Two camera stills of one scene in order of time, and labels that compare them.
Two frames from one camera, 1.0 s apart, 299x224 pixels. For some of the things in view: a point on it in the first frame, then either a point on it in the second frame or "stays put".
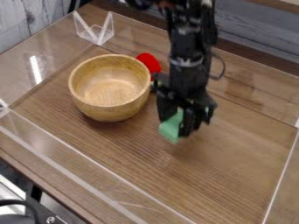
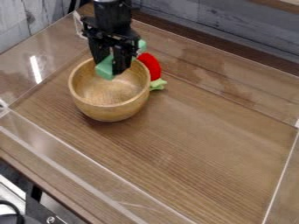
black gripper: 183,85 -> 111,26
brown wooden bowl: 109,85 stays put
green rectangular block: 171,125 -> 104,68
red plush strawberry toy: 152,63 stays put
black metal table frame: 45,216 stays put
